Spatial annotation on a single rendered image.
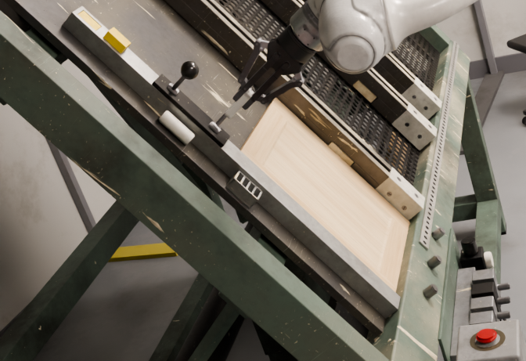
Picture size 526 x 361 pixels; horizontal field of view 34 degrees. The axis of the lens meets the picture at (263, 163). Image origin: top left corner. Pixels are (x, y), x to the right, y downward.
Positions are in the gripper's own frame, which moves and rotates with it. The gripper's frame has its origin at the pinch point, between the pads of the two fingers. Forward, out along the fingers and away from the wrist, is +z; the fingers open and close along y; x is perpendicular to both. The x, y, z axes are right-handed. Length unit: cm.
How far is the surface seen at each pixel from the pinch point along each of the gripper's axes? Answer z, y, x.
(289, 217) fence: 13.1, 25.1, 2.0
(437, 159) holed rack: 10, 60, 82
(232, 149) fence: 11.8, 6.1, 4.9
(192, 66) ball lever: 0.2, -12.1, -1.6
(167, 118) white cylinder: 13.4, -8.6, -1.1
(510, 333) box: -11, 67, -16
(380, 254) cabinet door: 14, 51, 20
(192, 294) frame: 160, 54, 146
